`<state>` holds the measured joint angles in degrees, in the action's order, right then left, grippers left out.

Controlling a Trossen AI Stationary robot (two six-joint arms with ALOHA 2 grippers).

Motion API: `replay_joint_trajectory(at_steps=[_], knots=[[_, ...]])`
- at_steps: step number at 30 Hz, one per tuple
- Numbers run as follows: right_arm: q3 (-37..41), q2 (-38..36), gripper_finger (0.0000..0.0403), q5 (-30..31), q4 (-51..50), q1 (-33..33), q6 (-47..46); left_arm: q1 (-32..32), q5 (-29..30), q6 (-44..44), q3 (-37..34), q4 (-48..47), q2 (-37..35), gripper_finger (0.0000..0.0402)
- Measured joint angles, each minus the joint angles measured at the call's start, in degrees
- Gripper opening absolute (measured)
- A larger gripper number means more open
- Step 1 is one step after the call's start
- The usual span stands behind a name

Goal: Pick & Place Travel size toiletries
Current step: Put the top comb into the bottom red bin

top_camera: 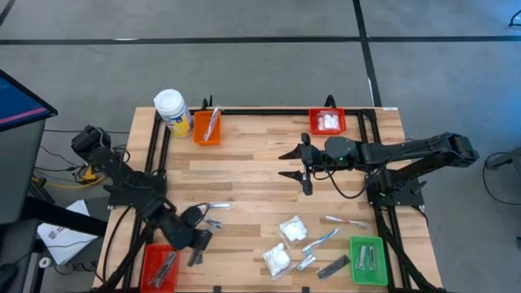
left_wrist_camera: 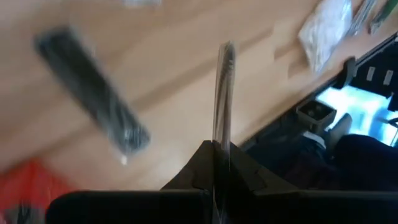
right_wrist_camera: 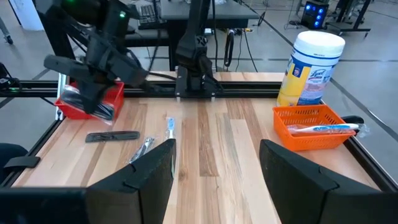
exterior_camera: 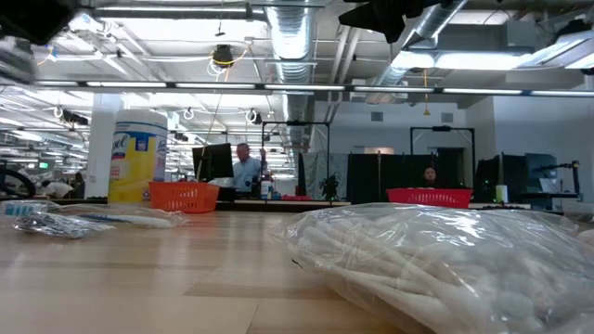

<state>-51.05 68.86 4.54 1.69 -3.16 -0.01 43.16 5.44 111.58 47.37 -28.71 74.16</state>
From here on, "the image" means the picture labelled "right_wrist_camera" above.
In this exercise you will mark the Lysol wipes canister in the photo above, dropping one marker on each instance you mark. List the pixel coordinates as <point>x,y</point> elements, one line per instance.
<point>311,71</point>

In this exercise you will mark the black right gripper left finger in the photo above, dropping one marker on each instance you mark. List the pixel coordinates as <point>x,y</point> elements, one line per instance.
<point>140,193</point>

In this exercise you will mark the background table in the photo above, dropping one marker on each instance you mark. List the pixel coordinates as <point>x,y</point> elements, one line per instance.
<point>351,29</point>

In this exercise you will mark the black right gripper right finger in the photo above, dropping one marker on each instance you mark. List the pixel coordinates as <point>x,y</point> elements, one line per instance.
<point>298,193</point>

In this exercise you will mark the black keyboard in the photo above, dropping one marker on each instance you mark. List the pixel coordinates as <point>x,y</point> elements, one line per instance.
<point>147,14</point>

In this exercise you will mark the orange plastic basket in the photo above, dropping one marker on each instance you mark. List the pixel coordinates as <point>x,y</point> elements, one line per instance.
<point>308,141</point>

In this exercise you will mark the black lit computer tower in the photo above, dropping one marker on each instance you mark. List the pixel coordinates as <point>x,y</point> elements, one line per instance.
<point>314,14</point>

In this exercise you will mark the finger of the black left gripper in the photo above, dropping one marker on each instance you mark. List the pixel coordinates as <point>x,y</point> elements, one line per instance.
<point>87,96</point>
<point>97,93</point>

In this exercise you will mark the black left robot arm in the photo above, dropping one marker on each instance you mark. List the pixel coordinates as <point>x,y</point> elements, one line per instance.
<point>194,77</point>

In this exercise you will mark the white pillar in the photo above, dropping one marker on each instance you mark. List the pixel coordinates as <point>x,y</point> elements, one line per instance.
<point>26,14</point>

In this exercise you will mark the red plastic basket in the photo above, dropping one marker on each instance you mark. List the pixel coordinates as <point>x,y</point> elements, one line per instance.
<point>70,112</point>

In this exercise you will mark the grey desk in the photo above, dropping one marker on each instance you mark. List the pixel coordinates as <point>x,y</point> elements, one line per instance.
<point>230,12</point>

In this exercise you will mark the bagged blue white toothbrush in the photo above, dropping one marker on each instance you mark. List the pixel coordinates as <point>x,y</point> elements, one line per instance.
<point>329,127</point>
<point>170,127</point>

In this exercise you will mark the bagged silver nail clipper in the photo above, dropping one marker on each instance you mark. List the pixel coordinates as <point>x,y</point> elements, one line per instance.
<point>142,149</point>

